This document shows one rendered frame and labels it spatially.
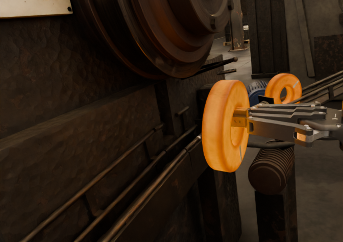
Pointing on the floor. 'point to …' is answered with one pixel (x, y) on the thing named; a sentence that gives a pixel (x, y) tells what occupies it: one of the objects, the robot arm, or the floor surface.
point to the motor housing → (272, 192)
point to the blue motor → (260, 88)
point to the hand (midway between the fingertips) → (228, 116)
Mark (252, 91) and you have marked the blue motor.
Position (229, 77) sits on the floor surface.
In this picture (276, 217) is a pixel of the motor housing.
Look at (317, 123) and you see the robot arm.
